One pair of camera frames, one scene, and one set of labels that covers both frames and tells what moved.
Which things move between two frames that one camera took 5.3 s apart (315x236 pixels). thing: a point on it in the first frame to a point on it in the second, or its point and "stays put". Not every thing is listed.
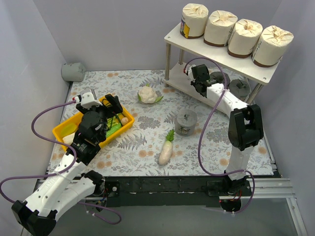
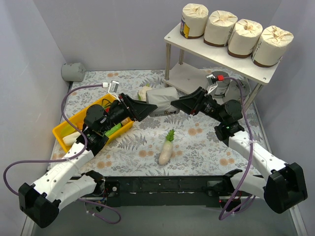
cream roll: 270,45 stays put
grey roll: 73,72 stays put
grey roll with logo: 185,122 to 162,98
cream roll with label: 219,27 stays put
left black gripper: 99,108 to 127,107
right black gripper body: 200,80 to 200,101
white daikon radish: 166,151 stays put
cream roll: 194,20 stays put
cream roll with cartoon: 243,38 stays put
